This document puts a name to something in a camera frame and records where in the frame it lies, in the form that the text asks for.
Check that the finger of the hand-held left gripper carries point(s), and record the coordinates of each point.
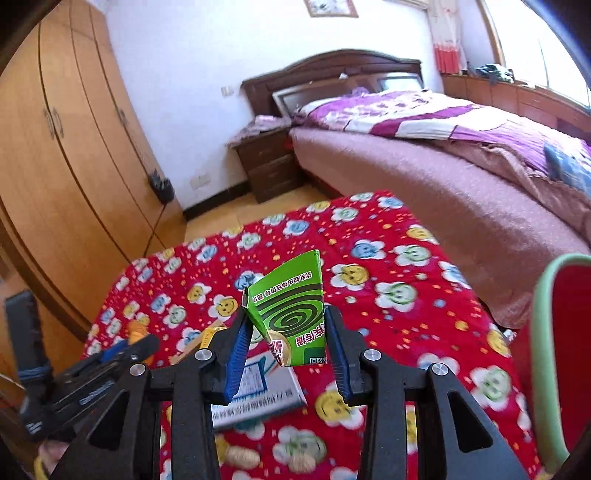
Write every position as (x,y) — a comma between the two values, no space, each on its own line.
(138,348)
(113,350)

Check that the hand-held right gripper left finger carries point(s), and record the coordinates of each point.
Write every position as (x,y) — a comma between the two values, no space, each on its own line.
(238,355)

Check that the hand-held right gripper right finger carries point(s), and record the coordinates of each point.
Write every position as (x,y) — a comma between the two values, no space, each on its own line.
(339,360)

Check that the green mosquito coil box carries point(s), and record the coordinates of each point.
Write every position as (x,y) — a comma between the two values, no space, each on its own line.
(286,314)

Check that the red bin with green rim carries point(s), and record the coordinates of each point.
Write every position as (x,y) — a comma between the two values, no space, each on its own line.
(572,323)

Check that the person's left hand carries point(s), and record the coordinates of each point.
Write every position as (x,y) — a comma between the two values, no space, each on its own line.
(53,454)

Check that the yellow cardboard box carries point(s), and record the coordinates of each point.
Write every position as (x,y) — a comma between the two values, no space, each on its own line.
(207,334)

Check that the white medicine box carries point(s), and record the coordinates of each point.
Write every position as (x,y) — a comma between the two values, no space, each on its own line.
(268,387)

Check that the red smiley flower blanket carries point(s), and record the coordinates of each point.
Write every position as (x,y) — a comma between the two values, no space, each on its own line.
(392,258)

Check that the bed with pink sheet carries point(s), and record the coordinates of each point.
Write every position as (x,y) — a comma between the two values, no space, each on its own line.
(415,184)

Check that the dark wooden nightstand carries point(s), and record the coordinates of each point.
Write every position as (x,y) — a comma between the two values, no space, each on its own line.
(272,166)

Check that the pink cloth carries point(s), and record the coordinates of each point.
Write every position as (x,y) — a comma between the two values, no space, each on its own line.
(263,124)

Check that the light wooden wardrobe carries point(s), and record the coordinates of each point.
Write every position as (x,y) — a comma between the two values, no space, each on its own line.
(69,115)

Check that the pink checked quilt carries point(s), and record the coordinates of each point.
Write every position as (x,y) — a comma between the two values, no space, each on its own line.
(508,170)

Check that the dark wooden headboard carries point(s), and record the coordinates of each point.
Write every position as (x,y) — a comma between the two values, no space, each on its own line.
(323,64)

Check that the blue plaid cloth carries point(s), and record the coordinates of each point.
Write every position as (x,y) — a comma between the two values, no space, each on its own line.
(568,161)

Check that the long wooden cabinet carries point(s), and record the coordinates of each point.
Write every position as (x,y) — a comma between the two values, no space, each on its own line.
(508,97)

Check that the pile of dark clothes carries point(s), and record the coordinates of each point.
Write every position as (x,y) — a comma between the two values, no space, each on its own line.
(494,71)

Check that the floral curtain with red hem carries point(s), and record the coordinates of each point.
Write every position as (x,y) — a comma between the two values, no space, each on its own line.
(448,37)

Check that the framed wedding photo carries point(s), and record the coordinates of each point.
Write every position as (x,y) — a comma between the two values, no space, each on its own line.
(330,7)

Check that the white air conditioner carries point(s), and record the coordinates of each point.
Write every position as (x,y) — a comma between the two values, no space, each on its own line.
(415,2)

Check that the wooden framed window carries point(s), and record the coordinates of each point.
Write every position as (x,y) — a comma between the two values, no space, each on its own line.
(545,46)

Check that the white wall socket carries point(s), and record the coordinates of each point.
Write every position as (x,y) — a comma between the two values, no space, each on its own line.
(201,182)

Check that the white wall switch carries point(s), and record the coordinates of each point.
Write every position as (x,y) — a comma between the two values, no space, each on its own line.
(227,91)

